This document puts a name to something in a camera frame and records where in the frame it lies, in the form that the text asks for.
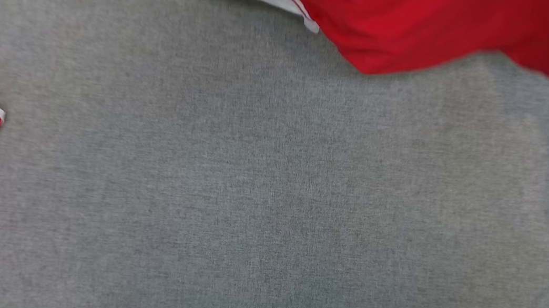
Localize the red and white sports garment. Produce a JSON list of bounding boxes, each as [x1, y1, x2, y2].
[[118, 0, 549, 99]]

